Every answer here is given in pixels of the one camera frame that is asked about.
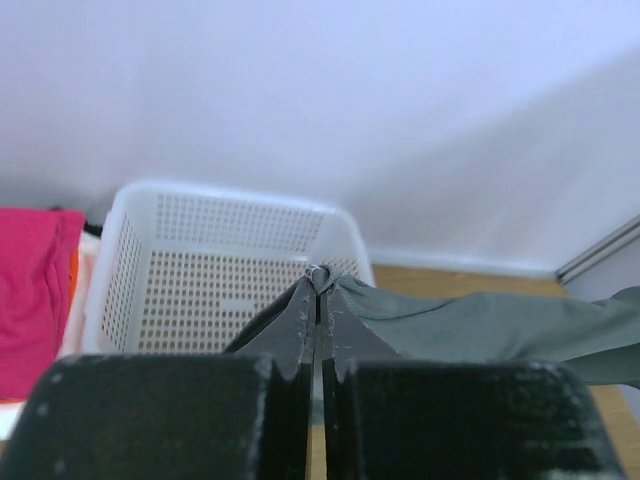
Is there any pink folded t shirt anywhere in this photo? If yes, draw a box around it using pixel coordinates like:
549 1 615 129
1 208 85 403

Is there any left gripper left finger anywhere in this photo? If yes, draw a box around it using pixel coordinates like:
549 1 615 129
1 278 317 479

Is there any grey t shirt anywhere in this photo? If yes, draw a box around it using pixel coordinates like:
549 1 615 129
222 263 640 389

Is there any white perforated plastic basket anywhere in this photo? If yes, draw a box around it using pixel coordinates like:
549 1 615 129
80 181 374 354

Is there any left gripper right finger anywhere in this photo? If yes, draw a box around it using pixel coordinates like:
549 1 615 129
319 289 625 479

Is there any right aluminium frame post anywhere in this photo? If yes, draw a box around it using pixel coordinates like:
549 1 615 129
555 215 640 284

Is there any orange folded t shirt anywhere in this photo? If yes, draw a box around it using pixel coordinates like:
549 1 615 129
68 248 79 304

